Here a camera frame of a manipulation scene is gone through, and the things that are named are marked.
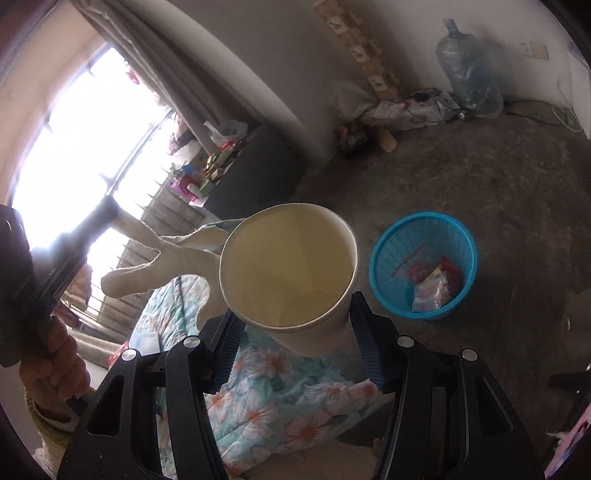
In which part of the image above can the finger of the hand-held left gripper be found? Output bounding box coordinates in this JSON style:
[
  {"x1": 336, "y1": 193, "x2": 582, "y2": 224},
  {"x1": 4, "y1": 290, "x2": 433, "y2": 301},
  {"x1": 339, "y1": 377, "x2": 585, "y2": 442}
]
[{"x1": 31, "y1": 196, "x2": 121, "y2": 306}]

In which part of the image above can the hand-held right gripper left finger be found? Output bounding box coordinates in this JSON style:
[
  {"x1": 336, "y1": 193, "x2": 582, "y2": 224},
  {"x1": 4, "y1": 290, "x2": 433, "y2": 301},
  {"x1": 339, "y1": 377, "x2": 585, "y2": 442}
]
[{"x1": 56, "y1": 310, "x2": 245, "y2": 480}]

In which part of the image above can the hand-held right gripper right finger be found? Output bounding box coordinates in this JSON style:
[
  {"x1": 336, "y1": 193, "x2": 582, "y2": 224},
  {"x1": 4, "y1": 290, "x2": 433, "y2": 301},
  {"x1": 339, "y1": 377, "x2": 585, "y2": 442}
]
[{"x1": 348, "y1": 292, "x2": 546, "y2": 480}]

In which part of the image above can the pink white snack wrapper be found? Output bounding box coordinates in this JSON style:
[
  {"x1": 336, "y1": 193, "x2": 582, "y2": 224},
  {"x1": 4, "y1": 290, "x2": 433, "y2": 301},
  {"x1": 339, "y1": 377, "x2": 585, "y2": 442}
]
[{"x1": 412, "y1": 276, "x2": 451, "y2": 313}]

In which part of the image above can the blue plastic basket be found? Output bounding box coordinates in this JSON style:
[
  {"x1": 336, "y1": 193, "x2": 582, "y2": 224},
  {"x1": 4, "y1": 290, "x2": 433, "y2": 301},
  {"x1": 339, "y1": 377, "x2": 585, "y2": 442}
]
[{"x1": 368, "y1": 212, "x2": 478, "y2": 321}]

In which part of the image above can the clear red snack wrapper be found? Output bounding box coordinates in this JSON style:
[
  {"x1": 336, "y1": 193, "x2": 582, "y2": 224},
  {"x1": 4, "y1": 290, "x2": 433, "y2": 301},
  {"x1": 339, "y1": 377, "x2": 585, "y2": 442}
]
[{"x1": 392, "y1": 244, "x2": 430, "y2": 282}]

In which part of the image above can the white paper cup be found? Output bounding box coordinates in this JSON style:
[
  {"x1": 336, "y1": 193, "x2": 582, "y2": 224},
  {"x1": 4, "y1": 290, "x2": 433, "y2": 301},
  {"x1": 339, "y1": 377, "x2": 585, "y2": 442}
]
[{"x1": 218, "y1": 202, "x2": 362, "y2": 358}]

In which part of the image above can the person's left forearm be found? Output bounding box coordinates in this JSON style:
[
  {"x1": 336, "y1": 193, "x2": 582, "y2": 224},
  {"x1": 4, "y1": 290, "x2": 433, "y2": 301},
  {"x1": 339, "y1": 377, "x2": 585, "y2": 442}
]
[{"x1": 25, "y1": 392, "x2": 79, "y2": 480}]

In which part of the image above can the person's left hand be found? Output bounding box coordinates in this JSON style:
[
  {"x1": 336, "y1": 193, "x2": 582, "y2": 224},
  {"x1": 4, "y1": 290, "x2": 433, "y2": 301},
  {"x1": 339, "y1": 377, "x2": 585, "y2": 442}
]
[{"x1": 18, "y1": 318, "x2": 92, "y2": 420}]

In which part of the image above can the metal window railing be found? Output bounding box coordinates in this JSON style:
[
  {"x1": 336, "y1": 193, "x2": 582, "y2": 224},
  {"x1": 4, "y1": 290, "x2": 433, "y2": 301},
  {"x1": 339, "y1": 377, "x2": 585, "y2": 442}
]
[{"x1": 69, "y1": 171, "x2": 218, "y2": 342}]

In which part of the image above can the floral turquoise blanket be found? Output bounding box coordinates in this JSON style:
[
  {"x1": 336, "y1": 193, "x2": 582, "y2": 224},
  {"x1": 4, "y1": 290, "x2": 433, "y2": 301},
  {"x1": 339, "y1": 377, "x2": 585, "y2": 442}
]
[{"x1": 129, "y1": 219, "x2": 393, "y2": 480}]

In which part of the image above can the cluster of small boxes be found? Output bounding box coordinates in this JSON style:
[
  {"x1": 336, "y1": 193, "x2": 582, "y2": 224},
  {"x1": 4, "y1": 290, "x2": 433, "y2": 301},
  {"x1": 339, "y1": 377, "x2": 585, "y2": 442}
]
[{"x1": 170, "y1": 138, "x2": 241, "y2": 202}]

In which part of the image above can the white plastic bag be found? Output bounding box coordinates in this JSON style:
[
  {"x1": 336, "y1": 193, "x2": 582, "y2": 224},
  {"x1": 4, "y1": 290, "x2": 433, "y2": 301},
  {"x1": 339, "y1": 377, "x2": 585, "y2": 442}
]
[
  {"x1": 203, "y1": 119, "x2": 250, "y2": 146},
  {"x1": 335, "y1": 80, "x2": 377, "y2": 123}
]

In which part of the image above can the grey cabinet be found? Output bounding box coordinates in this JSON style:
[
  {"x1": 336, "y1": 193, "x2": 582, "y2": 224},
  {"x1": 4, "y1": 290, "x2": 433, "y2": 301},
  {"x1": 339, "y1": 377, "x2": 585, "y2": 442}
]
[{"x1": 203, "y1": 124, "x2": 305, "y2": 222}]

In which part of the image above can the grey curtain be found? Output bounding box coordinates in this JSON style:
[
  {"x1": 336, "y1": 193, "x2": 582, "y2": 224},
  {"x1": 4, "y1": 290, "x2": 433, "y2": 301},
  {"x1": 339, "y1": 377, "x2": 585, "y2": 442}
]
[{"x1": 69, "y1": 0, "x2": 315, "y2": 153}]

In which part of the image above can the pink printed box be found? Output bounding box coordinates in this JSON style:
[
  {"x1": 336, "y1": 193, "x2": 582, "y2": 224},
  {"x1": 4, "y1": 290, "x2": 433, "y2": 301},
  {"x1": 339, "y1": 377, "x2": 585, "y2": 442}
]
[{"x1": 545, "y1": 406, "x2": 591, "y2": 480}]

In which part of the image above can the large clear water jug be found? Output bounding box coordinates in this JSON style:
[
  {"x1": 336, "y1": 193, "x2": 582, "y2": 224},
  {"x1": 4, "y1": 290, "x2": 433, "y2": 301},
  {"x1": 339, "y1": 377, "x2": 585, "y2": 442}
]
[{"x1": 436, "y1": 18, "x2": 504, "y2": 118}]

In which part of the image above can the long patterned box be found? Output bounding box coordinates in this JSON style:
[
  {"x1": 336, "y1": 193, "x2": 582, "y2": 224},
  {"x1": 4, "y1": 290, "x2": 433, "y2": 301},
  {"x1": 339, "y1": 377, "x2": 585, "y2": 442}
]
[{"x1": 313, "y1": 0, "x2": 400, "y2": 100}]

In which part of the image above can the white wall socket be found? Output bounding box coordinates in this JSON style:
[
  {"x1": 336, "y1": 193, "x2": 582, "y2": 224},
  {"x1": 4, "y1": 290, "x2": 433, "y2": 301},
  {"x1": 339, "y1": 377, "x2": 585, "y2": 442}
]
[{"x1": 519, "y1": 41, "x2": 550, "y2": 60}]

